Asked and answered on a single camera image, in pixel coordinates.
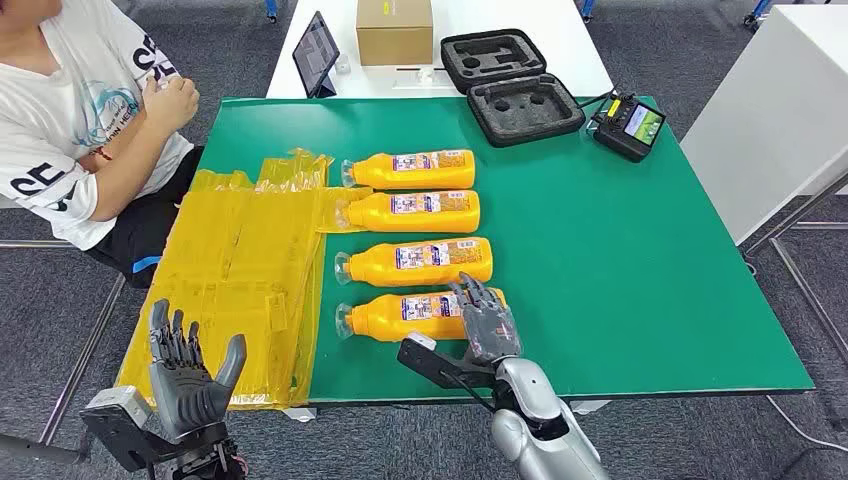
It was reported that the person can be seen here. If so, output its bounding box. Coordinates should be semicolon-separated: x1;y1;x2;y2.
0;0;203;289

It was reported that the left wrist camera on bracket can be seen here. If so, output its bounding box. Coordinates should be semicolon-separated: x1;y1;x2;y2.
79;386;175;473

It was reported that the white cabinet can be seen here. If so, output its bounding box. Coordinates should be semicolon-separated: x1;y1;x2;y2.
680;5;848;246

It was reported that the black foam-lined case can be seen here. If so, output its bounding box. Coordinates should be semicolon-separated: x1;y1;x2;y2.
440;28;587;148

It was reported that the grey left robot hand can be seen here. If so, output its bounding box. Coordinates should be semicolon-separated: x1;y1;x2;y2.
146;299;248;444

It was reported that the brown cardboard box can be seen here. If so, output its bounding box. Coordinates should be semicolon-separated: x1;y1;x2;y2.
355;0;435;67

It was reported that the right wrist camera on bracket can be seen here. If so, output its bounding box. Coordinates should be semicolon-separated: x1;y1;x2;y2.
397;333;498;391

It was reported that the flat white package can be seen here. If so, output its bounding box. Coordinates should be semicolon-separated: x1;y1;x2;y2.
392;66;455;91

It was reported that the orange detergent bottle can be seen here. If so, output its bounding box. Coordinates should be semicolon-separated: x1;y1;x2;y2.
334;190;482;234
341;149;477;191
334;237;495;288
334;288;508;343

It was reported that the person's right hand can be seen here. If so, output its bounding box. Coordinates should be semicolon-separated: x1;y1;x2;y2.
142;76;200;137

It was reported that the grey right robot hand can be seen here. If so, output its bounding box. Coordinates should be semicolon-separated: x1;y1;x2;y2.
449;272;523;364

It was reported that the metal table frame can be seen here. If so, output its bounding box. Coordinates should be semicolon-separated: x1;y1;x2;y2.
741;172;848;366

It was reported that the black remote controller with screen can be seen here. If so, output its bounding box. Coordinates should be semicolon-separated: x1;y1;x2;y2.
591;92;667;164

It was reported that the white floor cable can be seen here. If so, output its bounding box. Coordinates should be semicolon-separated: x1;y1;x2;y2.
765;395;848;455

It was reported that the stack of yellow plastic sheets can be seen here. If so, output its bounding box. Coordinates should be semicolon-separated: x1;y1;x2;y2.
115;187;327;411

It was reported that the flat yellow plastic bag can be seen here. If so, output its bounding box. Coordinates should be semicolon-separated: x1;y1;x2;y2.
316;187;374;234

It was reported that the metal chair frame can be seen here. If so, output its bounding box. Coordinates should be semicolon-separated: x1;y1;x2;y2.
0;238;127;465

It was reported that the black tablet on stand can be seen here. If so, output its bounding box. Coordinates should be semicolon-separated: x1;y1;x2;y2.
292;11;342;99

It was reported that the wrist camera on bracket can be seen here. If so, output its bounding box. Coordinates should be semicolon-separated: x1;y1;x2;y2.
397;333;498;391
79;386;175;473

